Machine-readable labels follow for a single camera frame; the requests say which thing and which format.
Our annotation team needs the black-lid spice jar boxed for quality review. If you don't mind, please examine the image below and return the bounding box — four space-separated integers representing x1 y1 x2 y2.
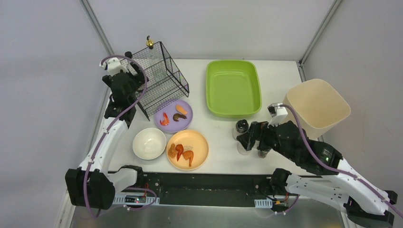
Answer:
232 119 249 140

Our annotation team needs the dark sauce bottle red label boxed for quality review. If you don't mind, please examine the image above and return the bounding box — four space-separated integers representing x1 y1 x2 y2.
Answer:
125 51 134 68

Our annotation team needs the gold-top glass oil bottle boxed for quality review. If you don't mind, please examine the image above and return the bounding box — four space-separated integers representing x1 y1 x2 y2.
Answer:
145 35 167 81

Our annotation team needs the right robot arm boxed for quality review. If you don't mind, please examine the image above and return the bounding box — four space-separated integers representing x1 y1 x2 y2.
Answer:
236 121 398 228

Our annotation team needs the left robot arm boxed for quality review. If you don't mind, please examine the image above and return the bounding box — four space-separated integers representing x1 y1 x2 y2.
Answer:
65 58 147 210

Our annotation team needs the black-lid glass jar front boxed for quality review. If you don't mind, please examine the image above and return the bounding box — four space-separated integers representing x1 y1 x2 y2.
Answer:
237 142 250 155

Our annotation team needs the black pepper grinder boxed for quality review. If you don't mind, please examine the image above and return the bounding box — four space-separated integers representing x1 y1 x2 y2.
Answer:
258 148 271 158

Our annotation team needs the beige waste bin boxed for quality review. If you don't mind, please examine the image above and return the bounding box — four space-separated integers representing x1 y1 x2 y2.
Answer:
282 79 351 140

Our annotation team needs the green plastic tub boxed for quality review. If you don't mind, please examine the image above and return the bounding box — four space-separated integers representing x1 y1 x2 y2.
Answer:
205 60 262 118

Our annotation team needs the orange toy bread piece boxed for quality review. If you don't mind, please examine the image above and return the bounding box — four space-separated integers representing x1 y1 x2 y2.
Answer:
175 104 188 115

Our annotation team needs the toy shrimp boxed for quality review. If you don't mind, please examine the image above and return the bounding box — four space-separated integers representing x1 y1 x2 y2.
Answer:
160 112 170 126

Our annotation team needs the purple plate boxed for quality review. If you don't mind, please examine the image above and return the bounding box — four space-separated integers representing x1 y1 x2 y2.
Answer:
154 99 193 133

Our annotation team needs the orange plate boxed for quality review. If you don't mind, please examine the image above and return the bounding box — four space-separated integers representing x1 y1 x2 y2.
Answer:
166 130 209 171

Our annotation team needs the white floral bowl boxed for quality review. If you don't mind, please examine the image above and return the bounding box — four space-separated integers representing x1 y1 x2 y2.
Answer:
132 128 167 160

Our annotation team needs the orange toy drumstick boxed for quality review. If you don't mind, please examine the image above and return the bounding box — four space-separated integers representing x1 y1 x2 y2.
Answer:
182 150 194 167

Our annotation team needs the red toy chicken wing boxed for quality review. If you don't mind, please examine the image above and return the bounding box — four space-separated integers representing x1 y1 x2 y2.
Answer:
175 144 184 161

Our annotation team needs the fried toy nugget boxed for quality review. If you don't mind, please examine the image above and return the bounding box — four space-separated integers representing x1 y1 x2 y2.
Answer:
167 143 177 158

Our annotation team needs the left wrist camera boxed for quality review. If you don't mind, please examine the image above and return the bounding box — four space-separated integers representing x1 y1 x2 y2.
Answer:
99 57 128 77

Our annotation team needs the black wire rack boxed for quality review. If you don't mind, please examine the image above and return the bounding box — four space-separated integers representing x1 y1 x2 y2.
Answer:
132 41 190 119

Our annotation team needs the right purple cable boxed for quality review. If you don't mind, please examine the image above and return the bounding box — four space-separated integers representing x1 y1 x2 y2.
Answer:
255 104 403 219

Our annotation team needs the purple cable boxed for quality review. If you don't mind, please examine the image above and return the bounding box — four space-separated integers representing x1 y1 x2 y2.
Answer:
82 55 158 219
255 104 403 219

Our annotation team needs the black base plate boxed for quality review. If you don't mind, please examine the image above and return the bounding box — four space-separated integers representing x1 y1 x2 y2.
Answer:
123 172 289 207

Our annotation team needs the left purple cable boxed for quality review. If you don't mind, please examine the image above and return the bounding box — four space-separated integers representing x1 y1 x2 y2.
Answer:
82 55 158 219

